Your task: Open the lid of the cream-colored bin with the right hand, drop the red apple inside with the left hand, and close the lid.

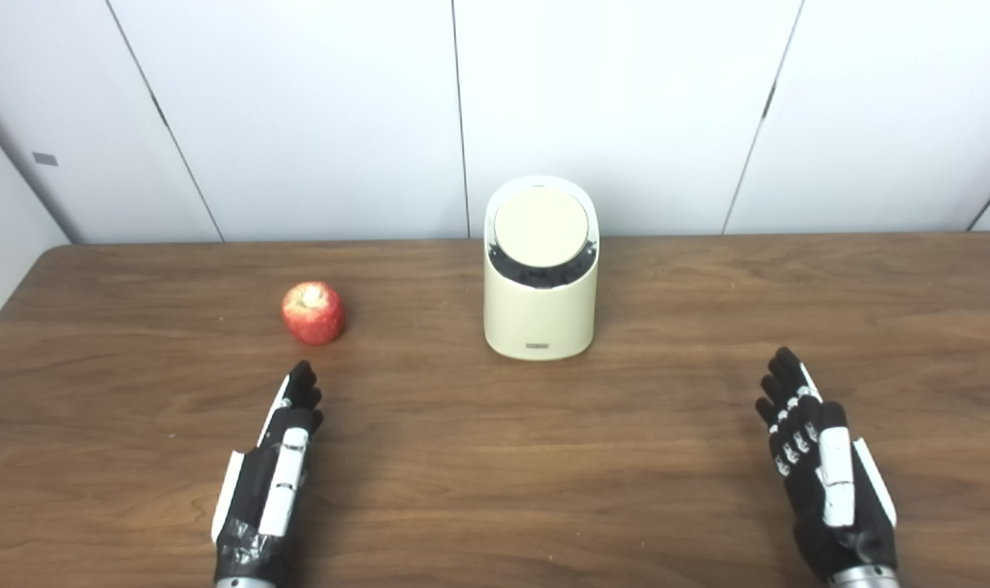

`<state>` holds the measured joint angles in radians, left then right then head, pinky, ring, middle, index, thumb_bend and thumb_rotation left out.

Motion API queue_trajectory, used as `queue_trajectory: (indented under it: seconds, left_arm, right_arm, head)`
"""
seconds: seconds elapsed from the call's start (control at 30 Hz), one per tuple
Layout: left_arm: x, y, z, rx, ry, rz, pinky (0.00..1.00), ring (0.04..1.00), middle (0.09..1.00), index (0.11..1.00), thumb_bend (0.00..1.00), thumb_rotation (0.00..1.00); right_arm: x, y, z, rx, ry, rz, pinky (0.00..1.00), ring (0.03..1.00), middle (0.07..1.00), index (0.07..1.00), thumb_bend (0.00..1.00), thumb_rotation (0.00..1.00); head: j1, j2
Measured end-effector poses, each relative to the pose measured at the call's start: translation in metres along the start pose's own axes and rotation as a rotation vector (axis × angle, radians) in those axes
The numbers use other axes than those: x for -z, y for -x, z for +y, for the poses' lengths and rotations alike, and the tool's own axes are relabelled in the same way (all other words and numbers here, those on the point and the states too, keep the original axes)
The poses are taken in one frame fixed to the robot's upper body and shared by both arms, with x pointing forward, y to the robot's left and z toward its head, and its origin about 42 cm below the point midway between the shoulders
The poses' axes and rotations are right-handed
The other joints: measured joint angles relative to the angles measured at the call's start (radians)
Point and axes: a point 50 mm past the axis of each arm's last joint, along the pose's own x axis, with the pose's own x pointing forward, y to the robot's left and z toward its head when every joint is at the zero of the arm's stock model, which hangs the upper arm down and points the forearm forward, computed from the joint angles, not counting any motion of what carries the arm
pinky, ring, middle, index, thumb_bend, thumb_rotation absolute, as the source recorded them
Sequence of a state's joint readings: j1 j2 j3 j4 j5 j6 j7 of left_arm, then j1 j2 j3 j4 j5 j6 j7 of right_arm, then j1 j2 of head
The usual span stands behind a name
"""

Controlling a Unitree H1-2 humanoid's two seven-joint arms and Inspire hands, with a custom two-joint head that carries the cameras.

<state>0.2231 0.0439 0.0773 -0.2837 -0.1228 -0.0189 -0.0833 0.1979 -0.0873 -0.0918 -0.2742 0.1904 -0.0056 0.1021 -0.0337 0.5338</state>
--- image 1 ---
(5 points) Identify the cream-colored bin body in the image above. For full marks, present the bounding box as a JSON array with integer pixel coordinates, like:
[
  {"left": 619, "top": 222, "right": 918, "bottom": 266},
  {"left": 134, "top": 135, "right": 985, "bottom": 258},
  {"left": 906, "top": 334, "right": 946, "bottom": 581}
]
[{"left": 484, "top": 175, "right": 600, "bottom": 361}]

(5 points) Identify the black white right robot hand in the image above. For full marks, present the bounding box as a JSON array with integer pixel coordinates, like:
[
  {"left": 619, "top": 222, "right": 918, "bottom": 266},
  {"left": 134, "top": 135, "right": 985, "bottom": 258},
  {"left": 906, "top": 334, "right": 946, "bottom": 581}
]
[{"left": 755, "top": 347, "right": 899, "bottom": 582}]

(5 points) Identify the red apple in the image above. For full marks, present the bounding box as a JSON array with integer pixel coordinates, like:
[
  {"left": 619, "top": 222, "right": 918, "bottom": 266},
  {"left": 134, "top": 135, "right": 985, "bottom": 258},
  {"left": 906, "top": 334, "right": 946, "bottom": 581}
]
[{"left": 282, "top": 282, "right": 346, "bottom": 345}]

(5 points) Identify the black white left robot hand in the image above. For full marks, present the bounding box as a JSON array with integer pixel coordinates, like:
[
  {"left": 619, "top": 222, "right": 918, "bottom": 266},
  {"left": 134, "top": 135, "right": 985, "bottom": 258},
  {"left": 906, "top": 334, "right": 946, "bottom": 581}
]
[{"left": 212, "top": 360, "right": 324, "bottom": 581}]

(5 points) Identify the cream round bin lid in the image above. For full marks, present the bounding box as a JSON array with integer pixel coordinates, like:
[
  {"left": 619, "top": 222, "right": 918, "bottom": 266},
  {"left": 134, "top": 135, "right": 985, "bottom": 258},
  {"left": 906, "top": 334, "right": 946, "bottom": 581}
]
[{"left": 493, "top": 185, "right": 591, "bottom": 269}]

